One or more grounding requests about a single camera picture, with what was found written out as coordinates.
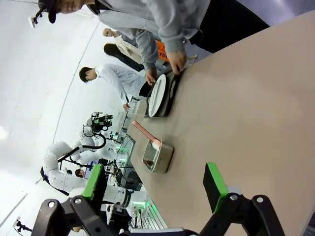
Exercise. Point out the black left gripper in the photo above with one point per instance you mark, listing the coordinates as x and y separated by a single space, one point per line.
101 121

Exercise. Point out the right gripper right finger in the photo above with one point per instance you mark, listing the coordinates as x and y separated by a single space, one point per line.
214 186

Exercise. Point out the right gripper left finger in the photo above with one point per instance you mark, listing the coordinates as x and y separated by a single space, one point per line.
94 182

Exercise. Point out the round white plate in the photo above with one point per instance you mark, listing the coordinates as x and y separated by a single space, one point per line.
157 96

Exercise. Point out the black serving tray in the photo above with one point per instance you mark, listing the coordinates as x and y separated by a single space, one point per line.
167 108

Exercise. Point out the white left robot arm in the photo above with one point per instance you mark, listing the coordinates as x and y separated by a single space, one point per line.
69 183

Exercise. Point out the person's right forearm grey sleeve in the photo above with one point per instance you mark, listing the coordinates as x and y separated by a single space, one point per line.
147 49

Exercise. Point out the person's left forearm grey sleeve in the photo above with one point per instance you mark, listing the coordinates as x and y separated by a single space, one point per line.
174 37

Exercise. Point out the person's right hand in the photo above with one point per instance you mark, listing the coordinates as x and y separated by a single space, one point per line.
151 76

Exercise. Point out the person's left hand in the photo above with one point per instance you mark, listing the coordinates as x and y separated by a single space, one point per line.
177 61

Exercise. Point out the clear plastic bin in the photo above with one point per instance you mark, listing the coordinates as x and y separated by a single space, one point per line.
140 107

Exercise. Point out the pink spatula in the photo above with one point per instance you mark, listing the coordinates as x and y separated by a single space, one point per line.
145 131

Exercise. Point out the person in white shirt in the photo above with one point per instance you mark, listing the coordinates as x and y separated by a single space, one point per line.
115 76

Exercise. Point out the rectangular stainless steel container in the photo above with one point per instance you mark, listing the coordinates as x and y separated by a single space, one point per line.
162 159

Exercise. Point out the ribbed aluminium mounting plate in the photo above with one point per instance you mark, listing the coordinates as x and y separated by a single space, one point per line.
152 223

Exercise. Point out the person in beige top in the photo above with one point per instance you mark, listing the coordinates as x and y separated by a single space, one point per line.
128 49

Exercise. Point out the person with light hair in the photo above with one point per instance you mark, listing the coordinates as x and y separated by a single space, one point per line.
108 32

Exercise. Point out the orange printed bag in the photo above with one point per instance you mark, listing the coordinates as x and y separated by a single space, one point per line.
162 50

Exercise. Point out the person in grey hoodie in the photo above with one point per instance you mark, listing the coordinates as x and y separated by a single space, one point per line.
147 12

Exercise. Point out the black ceiling camera mount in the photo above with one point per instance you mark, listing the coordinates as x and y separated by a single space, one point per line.
37 17

